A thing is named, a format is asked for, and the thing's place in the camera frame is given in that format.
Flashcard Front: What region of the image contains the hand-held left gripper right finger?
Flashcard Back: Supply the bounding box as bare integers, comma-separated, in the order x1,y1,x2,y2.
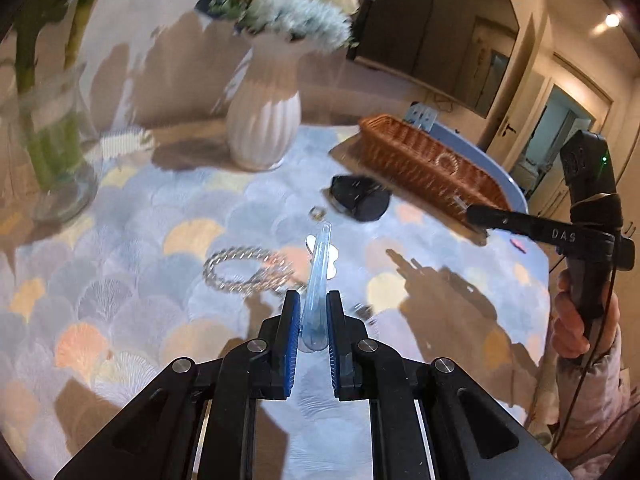
326,290,573,480

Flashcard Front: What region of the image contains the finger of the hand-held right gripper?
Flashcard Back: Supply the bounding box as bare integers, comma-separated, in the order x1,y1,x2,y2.
466,204,551,245

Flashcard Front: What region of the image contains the television cable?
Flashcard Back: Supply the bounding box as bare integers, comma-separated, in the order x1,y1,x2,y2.
422,91,456,110

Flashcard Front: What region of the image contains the blue curved furniture panel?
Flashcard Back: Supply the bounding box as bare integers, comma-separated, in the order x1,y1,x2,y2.
427,120,530,214

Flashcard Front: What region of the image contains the clear glass vase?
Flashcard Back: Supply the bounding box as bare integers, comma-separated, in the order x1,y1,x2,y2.
0,66,100,224

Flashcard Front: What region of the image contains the white ribbed vase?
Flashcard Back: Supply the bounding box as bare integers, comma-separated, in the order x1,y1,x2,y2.
226,30,306,171

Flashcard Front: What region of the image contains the black wall television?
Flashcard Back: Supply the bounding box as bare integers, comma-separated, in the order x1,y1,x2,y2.
346,0,521,119

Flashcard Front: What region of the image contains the clear blue hair clip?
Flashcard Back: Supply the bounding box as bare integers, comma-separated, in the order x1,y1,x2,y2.
300,223,335,352

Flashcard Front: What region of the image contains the grey metal phone stand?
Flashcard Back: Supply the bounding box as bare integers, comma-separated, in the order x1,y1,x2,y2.
404,101,436,131

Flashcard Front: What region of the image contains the person's right forearm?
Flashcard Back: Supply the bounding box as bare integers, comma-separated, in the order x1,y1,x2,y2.
530,327,640,463

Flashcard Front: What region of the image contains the green bamboo plant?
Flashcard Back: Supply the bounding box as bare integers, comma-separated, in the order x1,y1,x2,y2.
0,0,166,188

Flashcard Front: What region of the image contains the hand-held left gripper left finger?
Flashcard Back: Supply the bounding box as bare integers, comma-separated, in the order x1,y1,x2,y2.
54,290,302,480

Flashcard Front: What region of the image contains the beige door with handle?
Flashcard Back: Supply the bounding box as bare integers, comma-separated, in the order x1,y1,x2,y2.
482,15,553,171

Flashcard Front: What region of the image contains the brown wicker basket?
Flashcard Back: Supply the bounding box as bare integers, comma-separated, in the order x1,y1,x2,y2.
358,114,513,234

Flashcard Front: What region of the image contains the white flower-shaped ornament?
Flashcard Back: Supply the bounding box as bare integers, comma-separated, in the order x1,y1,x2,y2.
303,240,342,279

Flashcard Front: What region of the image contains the person's right hand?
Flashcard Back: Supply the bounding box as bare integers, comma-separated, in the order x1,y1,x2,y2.
550,270,621,360

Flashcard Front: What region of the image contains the blue and white flower bouquet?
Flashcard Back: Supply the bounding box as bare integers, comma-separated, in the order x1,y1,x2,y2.
195,0,394,54

